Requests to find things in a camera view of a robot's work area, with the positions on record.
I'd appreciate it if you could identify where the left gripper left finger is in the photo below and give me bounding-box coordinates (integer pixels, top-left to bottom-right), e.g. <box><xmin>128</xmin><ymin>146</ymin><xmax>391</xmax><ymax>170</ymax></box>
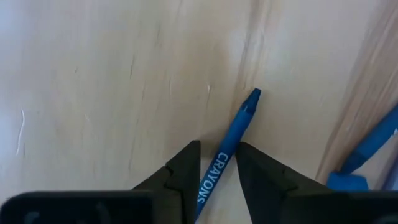
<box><xmin>133</xmin><ymin>140</ymin><xmax>201</xmax><ymax>224</ymax></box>

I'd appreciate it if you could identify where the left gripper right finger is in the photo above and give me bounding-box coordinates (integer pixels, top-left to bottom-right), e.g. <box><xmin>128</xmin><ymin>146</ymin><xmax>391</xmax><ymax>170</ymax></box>
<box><xmin>238</xmin><ymin>142</ymin><xmax>330</xmax><ymax>224</ymax></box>

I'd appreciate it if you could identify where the blue crayon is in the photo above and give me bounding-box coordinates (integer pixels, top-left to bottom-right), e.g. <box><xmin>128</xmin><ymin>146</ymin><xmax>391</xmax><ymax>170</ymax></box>
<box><xmin>340</xmin><ymin>104</ymin><xmax>398</xmax><ymax>175</ymax></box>
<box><xmin>194</xmin><ymin>88</ymin><xmax>262</xmax><ymax>220</ymax></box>

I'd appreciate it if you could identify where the blue eraser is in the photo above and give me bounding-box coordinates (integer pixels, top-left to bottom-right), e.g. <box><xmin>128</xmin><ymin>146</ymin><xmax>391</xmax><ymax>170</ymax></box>
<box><xmin>326</xmin><ymin>172</ymin><xmax>370</xmax><ymax>192</ymax></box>

